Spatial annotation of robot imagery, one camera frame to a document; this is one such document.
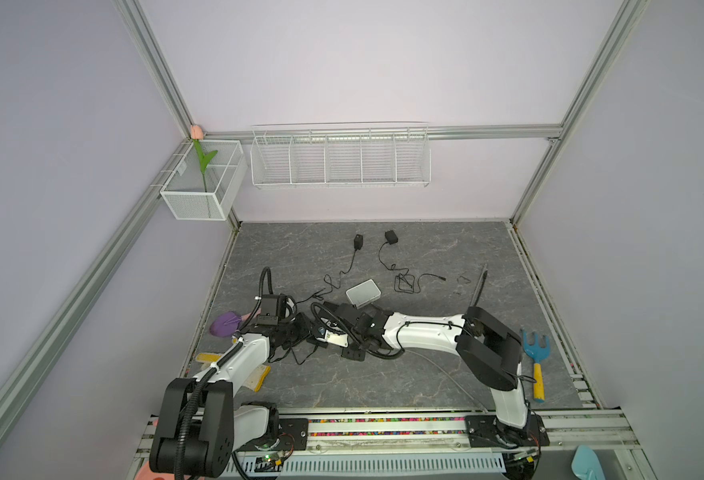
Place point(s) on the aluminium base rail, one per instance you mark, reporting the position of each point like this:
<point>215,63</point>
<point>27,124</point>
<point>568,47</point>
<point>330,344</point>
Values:
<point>401,444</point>

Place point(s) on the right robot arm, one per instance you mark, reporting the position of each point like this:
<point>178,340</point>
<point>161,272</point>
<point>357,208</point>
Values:
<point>488,348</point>

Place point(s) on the white wire wall basket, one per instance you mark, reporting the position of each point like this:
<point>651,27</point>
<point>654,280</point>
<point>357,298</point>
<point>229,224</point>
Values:
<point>341,155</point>

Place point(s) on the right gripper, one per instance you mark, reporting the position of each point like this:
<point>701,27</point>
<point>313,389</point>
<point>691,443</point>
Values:
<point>349,354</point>

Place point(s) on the white mesh box basket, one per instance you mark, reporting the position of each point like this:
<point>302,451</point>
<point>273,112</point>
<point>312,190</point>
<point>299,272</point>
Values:
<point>183,190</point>

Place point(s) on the black power adapter right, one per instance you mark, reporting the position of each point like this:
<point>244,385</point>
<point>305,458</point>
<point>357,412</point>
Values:
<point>391,237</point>

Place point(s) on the artificial tulip flower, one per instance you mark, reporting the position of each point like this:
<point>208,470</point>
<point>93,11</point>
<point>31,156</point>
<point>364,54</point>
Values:
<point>204,157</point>

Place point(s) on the purple pink toy shovel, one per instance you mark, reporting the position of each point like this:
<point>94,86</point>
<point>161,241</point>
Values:
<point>227,324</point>

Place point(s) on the blue yellow toy rake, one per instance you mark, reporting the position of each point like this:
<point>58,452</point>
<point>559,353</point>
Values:
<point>537,347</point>

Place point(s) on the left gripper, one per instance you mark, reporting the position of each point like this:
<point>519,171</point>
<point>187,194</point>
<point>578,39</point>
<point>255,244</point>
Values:
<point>305,330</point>

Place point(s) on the light blue toy scoop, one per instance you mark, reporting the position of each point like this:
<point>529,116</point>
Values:
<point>586,465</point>

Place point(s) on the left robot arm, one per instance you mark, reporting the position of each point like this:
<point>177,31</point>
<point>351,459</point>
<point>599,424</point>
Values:
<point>200,429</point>

